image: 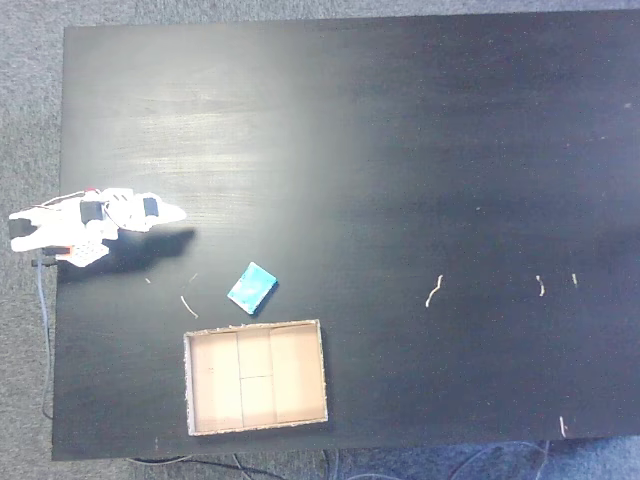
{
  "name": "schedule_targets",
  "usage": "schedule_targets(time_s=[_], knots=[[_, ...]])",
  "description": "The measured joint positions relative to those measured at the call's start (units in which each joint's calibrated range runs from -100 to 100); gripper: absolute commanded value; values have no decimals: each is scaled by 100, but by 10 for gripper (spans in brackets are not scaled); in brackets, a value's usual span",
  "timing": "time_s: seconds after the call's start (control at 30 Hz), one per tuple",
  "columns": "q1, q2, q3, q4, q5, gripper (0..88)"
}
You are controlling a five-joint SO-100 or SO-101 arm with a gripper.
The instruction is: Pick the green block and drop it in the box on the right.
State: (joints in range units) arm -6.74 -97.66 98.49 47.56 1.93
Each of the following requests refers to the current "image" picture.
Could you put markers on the shallow cardboard box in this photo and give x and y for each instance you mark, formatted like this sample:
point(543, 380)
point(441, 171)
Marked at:
point(255, 380)

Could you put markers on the green block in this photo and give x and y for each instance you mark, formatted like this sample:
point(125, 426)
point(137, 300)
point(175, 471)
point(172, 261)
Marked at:
point(252, 289)

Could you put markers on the wavy cardboard scrap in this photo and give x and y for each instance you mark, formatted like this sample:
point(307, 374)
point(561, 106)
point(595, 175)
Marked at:
point(434, 291)

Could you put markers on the long thin cardboard scrap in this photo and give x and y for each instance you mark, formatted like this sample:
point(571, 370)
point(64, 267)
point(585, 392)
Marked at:
point(189, 306)

